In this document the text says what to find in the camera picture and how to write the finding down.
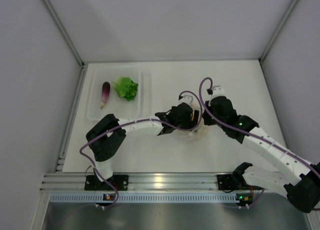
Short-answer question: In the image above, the white slotted cable duct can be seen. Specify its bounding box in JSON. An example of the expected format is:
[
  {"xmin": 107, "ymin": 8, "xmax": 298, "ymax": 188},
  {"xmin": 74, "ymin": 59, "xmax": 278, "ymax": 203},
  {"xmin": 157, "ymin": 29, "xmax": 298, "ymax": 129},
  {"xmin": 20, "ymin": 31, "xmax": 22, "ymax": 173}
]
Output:
[{"xmin": 50, "ymin": 193, "xmax": 252, "ymax": 204}]

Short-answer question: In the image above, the aluminium front rail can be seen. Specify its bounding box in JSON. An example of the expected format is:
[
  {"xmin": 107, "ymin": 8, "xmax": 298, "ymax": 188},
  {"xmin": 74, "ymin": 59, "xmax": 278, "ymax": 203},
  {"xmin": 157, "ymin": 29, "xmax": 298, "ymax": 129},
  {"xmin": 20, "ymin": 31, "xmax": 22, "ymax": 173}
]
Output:
[{"xmin": 40, "ymin": 172, "xmax": 221, "ymax": 192}]

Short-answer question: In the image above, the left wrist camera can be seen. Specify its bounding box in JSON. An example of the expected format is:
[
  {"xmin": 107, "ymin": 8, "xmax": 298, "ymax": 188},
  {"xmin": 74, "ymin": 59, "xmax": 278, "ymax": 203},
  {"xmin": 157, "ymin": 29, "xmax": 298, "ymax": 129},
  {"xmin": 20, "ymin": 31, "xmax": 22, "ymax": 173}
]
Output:
[{"xmin": 178, "ymin": 95, "xmax": 194, "ymax": 106}]

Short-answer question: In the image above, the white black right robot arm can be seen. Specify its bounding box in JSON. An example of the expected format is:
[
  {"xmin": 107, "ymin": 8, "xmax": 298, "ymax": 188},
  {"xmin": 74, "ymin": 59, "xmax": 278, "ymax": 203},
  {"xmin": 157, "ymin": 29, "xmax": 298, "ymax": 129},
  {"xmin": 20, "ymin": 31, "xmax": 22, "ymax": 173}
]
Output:
[{"xmin": 202, "ymin": 95, "xmax": 320, "ymax": 213}]

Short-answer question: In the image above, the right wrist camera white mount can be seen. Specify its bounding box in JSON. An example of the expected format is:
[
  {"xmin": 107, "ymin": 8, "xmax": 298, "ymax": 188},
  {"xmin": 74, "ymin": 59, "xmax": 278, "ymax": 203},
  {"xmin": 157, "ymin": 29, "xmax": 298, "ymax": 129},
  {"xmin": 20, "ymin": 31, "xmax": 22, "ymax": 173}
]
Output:
[{"xmin": 206, "ymin": 85, "xmax": 226, "ymax": 99}]

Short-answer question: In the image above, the clear polka dot zip bag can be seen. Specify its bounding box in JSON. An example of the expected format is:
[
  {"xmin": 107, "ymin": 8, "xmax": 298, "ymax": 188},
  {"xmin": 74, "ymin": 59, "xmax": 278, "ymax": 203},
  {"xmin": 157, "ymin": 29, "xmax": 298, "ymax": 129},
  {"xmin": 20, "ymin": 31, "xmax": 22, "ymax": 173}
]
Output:
[{"xmin": 172, "ymin": 104, "xmax": 209, "ymax": 142}]

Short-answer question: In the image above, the purple fake eggplant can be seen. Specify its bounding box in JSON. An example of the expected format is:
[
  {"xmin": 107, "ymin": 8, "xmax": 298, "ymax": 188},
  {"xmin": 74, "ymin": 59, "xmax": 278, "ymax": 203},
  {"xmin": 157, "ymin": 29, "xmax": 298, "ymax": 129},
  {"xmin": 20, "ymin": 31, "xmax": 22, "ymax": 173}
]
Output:
[{"xmin": 100, "ymin": 82, "xmax": 111, "ymax": 109}]

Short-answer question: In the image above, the green fake lettuce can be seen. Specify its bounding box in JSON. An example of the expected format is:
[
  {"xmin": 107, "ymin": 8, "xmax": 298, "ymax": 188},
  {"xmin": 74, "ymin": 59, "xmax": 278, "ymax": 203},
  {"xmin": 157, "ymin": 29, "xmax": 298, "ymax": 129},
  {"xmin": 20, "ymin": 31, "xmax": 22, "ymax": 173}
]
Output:
[{"xmin": 113, "ymin": 77, "xmax": 139, "ymax": 101}]

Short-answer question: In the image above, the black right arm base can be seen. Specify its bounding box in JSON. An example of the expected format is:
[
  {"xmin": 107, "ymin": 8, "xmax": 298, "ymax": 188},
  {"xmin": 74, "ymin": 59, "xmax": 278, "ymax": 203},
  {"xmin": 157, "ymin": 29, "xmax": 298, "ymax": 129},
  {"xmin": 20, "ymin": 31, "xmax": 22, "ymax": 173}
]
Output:
[{"xmin": 217, "ymin": 174, "xmax": 251, "ymax": 192}]

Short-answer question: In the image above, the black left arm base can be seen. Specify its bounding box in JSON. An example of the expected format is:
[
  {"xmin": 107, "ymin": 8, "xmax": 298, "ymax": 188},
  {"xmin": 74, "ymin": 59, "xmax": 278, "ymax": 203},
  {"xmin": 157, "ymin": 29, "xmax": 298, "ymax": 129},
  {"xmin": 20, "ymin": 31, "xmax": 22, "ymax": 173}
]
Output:
[{"xmin": 84, "ymin": 175, "xmax": 129, "ymax": 191}]

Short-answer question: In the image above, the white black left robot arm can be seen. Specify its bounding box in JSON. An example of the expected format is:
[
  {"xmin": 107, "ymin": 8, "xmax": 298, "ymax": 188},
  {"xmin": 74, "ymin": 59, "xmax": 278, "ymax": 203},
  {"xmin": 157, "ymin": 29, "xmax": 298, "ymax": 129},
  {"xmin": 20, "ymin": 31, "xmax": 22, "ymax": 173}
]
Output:
[{"xmin": 85, "ymin": 102, "xmax": 201, "ymax": 190}]

